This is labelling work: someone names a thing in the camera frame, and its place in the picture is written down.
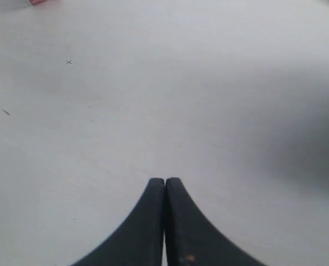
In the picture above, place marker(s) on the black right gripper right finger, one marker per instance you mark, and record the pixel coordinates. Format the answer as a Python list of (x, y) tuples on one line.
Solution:
[(190, 238)]

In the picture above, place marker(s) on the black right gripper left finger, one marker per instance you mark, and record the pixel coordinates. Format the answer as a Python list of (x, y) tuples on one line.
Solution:
[(139, 239)]

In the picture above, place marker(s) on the clear red-label cola bottle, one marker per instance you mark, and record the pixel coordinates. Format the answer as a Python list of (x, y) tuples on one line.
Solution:
[(33, 2)]

